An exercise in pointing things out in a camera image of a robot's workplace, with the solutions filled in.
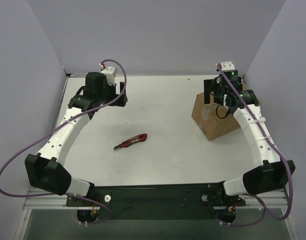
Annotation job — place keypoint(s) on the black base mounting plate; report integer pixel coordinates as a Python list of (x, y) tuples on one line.
[(195, 201)]

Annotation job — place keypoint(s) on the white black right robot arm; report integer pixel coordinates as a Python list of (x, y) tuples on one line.
[(270, 172)]

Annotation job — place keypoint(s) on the red black utility knife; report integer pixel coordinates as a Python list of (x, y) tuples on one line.
[(139, 138)]

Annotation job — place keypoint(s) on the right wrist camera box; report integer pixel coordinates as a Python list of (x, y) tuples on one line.
[(225, 66)]

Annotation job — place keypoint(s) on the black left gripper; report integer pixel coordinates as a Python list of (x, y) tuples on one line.
[(117, 92)]

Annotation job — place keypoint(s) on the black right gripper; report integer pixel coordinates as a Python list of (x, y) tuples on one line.
[(211, 88)]

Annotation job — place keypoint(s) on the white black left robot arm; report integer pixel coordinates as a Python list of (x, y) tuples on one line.
[(45, 169)]

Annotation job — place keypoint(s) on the brown cardboard express box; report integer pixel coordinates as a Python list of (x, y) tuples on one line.
[(213, 123)]

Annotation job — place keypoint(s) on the aluminium front frame rail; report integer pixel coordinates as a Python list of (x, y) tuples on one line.
[(273, 200)]

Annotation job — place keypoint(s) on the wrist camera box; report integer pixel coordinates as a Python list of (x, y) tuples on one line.
[(225, 66), (110, 73)]

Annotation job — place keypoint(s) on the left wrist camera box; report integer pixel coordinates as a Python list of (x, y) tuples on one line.
[(110, 73)]

